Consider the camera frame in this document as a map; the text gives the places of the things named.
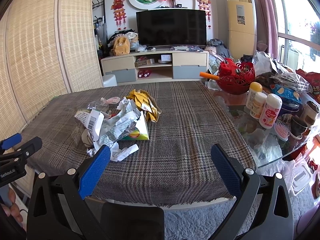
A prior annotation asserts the white torn paper scrap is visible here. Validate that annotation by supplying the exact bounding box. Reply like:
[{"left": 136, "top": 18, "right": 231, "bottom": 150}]
[{"left": 84, "top": 142, "right": 139, "bottom": 162}]

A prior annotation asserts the white silver wrapper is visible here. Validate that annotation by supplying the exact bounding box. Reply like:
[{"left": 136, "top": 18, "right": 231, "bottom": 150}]
[{"left": 74, "top": 97, "right": 141, "bottom": 148}]

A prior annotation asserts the green white paper box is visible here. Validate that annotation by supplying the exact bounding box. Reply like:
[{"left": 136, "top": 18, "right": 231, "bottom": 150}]
[{"left": 122, "top": 111, "right": 149, "bottom": 141}]

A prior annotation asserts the clear plastic bag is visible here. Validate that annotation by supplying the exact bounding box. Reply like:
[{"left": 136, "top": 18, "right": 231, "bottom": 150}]
[{"left": 87, "top": 98, "right": 109, "bottom": 113}]

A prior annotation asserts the yellow paper bag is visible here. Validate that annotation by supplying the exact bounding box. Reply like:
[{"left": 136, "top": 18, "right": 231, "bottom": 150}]
[{"left": 126, "top": 89, "right": 162, "bottom": 122}]

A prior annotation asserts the person's left hand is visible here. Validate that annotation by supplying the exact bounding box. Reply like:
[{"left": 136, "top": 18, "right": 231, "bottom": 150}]
[{"left": 1, "top": 188, "right": 23, "bottom": 223}]

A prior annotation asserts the pink hair brush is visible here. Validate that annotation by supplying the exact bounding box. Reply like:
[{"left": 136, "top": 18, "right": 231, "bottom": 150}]
[{"left": 273, "top": 120, "right": 290, "bottom": 141}]

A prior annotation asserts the grey plaid tablecloth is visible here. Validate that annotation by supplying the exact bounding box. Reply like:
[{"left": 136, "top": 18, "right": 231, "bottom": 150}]
[{"left": 19, "top": 80, "right": 256, "bottom": 208}]

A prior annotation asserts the white cap cream bottle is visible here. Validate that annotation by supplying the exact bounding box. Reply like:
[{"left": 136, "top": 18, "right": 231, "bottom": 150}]
[{"left": 250, "top": 92, "right": 267, "bottom": 119}]

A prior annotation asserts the dark ceramic cup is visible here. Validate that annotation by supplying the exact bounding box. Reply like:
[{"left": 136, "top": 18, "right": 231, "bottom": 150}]
[{"left": 290, "top": 116, "right": 308, "bottom": 140}]

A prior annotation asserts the yellow cap white bottle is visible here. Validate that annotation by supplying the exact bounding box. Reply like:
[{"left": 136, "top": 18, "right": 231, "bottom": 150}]
[{"left": 246, "top": 82, "right": 263, "bottom": 110}]

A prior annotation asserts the red plastic basket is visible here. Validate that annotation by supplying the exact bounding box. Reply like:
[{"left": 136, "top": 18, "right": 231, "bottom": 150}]
[{"left": 216, "top": 58, "right": 255, "bottom": 95}]

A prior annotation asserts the blue snack bag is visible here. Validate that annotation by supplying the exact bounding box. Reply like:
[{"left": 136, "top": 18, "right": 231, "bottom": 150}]
[{"left": 270, "top": 84, "right": 302, "bottom": 105}]

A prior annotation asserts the bamboo folding screen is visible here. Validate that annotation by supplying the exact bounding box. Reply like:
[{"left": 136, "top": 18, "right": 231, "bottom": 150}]
[{"left": 1, "top": 0, "right": 103, "bottom": 139}]

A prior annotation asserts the white plastic stool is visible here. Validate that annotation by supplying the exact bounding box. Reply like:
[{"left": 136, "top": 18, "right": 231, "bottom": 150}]
[{"left": 103, "top": 74, "right": 118, "bottom": 88}]

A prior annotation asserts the cream grey TV cabinet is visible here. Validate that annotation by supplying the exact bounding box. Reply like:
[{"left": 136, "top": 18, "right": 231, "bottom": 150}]
[{"left": 101, "top": 50, "right": 209, "bottom": 85}]

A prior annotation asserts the yellow plush backpack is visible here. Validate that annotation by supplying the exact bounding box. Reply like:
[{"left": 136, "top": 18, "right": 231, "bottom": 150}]
[{"left": 113, "top": 36, "right": 130, "bottom": 56}]

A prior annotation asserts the black coat rack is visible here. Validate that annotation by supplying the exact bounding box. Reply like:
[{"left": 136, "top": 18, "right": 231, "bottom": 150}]
[{"left": 92, "top": 0, "right": 107, "bottom": 53}]

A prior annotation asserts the black flat screen television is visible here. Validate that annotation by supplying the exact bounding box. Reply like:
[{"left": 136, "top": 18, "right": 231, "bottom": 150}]
[{"left": 136, "top": 9, "right": 207, "bottom": 47}]

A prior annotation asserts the cream standing air conditioner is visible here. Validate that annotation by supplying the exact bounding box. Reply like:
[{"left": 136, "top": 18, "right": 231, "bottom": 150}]
[{"left": 226, "top": 0, "right": 257, "bottom": 60}]

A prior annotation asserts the pink curtain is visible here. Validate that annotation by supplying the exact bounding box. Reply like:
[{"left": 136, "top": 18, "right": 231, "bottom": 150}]
[{"left": 258, "top": 0, "right": 278, "bottom": 59}]

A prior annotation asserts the orange handled tool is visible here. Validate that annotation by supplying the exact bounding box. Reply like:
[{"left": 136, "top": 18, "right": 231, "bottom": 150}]
[{"left": 200, "top": 72, "right": 219, "bottom": 81}]

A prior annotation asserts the red hanging wall ornament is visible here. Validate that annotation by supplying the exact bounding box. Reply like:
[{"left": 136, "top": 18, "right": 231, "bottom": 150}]
[{"left": 111, "top": 0, "right": 127, "bottom": 30}]

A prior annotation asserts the pink hanging wall ornament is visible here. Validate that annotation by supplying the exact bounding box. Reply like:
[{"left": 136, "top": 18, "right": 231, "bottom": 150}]
[{"left": 197, "top": 0, "right": 212, "bottom": 29}]

